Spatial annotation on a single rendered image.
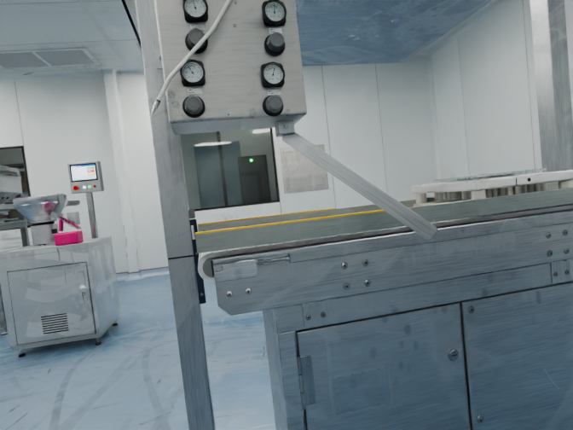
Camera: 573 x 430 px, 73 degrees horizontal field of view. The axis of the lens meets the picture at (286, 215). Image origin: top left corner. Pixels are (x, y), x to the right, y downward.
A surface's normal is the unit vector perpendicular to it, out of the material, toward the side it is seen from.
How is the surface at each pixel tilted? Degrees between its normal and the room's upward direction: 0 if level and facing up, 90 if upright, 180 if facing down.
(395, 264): 90
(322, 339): 90
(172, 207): 90
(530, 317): 90
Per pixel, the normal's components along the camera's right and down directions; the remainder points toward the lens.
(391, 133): 0.16, 0.04
